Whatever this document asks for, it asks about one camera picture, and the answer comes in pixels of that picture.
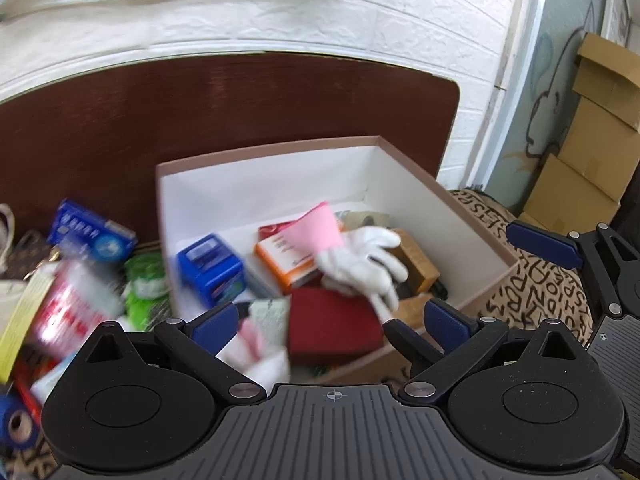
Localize white rubber glove pink cuff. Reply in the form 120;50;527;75
281;202;408;324

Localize blue tape roll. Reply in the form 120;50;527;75
0;394;39;451

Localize letter patterned brown blanket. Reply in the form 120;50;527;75
451;190;593;344

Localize brown small box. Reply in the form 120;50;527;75
390;229;440;296

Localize blue plastic sharpener box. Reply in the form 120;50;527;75
177;234;246;308

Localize stacked cardboard boxes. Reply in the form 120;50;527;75
521;34;639;234

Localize green plastic jar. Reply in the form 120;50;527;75
124;252;171;330

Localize orange white medicine box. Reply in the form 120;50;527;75
254;233;321;294

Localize dark red flat box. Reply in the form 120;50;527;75
286;287;383;366

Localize red white plastic packet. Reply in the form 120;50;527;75
30;259;125;360

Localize blue medicine box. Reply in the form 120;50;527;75
48;198;138;262

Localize red tube package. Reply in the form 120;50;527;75
11;358;51;412

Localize yellow-green long box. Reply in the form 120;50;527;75
1;263;58;385

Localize brown monogram phone case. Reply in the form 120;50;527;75
1;230;52;281

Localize dark brown wooden headboard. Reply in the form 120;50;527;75
1;53;460;242

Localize patterned drawstring pouch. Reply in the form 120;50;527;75
0;204;15;274

